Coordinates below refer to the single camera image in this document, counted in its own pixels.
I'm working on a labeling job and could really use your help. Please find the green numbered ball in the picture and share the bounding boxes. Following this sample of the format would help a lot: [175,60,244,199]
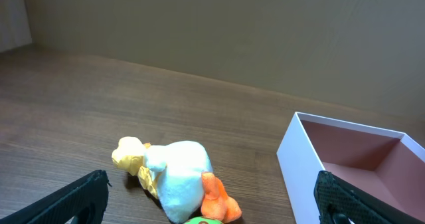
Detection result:
[184,217,223,224]

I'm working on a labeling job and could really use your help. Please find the pink open cardboard box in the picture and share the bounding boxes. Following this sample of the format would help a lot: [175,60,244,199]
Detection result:
[277,112,424,223]

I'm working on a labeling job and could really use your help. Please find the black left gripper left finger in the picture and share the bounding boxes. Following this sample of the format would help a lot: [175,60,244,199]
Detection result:
[1,169,110,224]

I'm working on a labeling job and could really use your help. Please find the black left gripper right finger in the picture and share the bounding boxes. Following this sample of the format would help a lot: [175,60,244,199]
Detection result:
[313,171,424,224]

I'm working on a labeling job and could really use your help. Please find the white yellow plush duck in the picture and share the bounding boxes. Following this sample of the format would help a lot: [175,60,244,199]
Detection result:
[112,136,242,223]

